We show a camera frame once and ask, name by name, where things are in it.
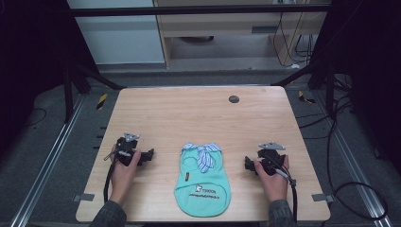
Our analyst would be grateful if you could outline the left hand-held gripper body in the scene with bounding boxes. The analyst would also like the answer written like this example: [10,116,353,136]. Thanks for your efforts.
[113,131,142,167]

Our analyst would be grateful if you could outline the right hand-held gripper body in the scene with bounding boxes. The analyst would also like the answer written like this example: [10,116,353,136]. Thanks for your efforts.
[256,141,287,177]

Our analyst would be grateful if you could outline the teal pet shirt striped collar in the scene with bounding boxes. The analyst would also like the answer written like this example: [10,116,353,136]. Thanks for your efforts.
[173,142,233,218]

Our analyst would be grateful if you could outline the person's left hand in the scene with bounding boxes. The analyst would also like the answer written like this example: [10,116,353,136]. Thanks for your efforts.
[109,144,143,206]

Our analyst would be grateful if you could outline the person's right hand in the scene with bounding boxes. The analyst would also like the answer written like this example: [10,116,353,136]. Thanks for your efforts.
[253,154,290,203]

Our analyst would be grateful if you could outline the yellow black striped tape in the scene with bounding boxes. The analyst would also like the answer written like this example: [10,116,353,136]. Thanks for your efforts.
[96,93,109,111]
[297,90,317,105]

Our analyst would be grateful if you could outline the black metal stand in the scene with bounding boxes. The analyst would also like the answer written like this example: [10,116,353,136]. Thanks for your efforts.
[271,60,336,118]
[61,60,127,124]

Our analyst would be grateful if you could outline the white cabinet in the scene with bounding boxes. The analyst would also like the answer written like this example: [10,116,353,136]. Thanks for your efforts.
[66,0,166,66]

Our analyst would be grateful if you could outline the black curtain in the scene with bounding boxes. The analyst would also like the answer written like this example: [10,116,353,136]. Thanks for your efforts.
[310,0,401,174]
[0,0,96,159]

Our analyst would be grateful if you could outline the light wooden desk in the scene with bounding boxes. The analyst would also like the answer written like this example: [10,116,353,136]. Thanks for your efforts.
[152,0,329,68]

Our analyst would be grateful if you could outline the black horizontal bar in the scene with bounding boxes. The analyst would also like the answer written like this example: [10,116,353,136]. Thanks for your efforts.
[64,4,332,17]

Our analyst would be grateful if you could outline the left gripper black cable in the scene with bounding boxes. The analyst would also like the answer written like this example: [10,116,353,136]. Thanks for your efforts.
[103,150,118,203]

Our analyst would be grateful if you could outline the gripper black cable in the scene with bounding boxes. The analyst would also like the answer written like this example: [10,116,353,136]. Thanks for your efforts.
[273,157,299,223]
[103,150,118,203]

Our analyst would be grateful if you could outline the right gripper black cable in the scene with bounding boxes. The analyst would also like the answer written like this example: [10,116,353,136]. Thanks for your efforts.
[273,157,299,223]

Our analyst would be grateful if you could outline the long black floor cable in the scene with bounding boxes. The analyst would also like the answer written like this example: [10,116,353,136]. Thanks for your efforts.
[296,94,390,221]

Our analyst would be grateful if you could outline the grey metal table bracket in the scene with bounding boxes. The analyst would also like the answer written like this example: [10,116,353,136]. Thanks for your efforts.
[311,193,335,203]
[73,193,96,202]

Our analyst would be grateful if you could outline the aluminium floor rail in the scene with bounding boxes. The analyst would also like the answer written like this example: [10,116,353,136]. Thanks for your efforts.
[310,89,393,227]
[9,94,87,227]

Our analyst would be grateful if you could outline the thin black floor cable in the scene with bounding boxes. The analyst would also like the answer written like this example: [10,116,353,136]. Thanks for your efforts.
[24,107,47,128]

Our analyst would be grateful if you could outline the black hanging desk cables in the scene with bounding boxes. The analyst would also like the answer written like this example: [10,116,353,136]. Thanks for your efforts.
[271,11,316,68]

